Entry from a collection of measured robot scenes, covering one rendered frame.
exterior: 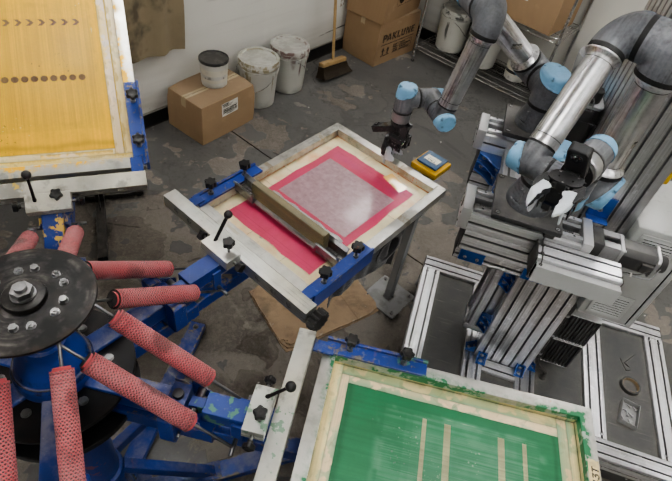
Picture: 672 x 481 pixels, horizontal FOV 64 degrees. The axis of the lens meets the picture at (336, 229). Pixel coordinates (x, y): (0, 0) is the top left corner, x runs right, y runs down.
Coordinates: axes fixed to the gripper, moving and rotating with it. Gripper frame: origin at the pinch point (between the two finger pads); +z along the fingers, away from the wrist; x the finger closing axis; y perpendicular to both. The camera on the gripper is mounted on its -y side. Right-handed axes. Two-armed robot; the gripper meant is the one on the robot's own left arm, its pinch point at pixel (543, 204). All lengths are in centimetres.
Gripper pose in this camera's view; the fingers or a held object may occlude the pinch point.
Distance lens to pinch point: 114.8
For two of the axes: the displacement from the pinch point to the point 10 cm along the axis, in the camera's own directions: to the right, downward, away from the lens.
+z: -6.5, 4.7, -5.9
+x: -7.6, -4.3, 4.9
